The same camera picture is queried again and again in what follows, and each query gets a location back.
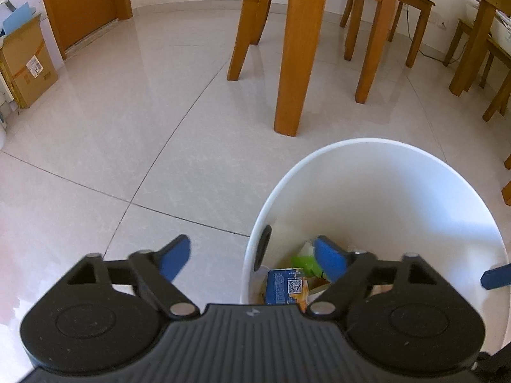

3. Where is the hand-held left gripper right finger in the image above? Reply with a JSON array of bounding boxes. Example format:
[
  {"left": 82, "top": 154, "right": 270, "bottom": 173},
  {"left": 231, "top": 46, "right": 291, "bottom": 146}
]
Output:
[{"left": 305, "top": 236, "right": 444, "bottom": 320}]

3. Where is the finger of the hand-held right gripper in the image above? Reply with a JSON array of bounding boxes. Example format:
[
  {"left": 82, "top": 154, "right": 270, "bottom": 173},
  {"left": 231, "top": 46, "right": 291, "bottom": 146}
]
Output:
[{"left": 481, "top": 262, "right": 511, "bottom": 290}]

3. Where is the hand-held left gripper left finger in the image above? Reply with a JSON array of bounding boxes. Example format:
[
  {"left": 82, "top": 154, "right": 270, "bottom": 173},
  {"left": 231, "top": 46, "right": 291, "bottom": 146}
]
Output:
[{"left": 66, "top": 235, "right": 199, "bottom": 320}]

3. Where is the green snack wrapper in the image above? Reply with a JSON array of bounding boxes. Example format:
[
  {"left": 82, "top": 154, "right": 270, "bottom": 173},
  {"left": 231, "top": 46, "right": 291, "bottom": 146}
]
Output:
[{"left": 291, "top": 240, "right": 326, "bottom": 281}]

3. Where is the blue drink carton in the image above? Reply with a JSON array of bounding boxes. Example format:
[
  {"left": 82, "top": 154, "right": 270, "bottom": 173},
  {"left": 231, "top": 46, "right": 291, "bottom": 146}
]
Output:
[{"left": 263, "top": 268, "right": 310, "bottom": 313}]

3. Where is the white plastic trash bin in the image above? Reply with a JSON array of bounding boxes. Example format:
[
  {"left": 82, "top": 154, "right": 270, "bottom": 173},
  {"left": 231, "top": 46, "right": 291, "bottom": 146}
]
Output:
[{"left": 240, "top": 138, "right": 505, "bottom": 360}]

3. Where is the wooden dining table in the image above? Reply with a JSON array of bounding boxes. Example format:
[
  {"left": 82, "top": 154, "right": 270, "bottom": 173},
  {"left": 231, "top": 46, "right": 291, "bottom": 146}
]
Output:
[{"left": 273, "top": 0, "right": 511, "bottom": 137}]

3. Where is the brown cardboard box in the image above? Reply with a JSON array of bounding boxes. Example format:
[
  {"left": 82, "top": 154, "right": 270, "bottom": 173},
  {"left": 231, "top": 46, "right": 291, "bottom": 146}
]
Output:
[{"left": 0, "top": 12, "right": 60, "bottom": 109}]

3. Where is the white appliance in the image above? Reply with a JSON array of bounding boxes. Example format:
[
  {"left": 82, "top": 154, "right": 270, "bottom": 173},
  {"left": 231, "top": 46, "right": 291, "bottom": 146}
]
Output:
[{"left": 489, "top": 8, "right": 511, "bottom": 45}]

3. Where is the wooden door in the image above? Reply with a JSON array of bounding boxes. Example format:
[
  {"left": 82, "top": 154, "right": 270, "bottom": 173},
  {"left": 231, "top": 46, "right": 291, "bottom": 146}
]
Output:
[{"left": 35, "top": 0, "right": 134, "bottom": 61}]

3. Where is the blue paper sheet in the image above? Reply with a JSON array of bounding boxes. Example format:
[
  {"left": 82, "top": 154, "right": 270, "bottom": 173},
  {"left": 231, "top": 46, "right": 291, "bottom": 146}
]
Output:
[{"left": 0, "top": 3, "right": 43, "bottom": 39}]

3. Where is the black power cable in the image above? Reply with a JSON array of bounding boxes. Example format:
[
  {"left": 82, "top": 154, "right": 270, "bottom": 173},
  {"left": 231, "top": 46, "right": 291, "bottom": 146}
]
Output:
[{"left": 405, "top": 4, "right": 446, "bottom": 65}]

